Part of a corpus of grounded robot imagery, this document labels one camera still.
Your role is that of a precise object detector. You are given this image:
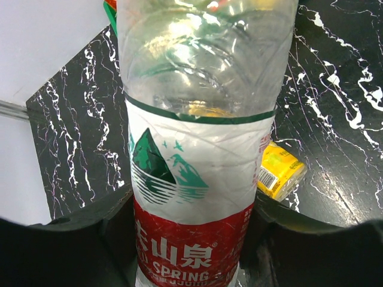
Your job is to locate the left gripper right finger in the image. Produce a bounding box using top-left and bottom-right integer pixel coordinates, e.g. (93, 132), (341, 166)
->
(240, 193), (382, 286)

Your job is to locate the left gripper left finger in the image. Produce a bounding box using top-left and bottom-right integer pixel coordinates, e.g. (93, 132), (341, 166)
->
(1, 184), (136, 286)

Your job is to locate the red label water bottle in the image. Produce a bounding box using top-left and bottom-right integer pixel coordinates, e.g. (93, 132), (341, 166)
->
(117, 1), (299, 286)

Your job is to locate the yellow juice bottle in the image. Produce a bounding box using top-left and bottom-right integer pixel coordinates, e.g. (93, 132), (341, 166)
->
(257, 142), (307, 201)

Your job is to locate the green plastic tray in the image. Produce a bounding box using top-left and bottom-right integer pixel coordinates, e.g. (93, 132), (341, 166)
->
(103, 0), (117, 35)

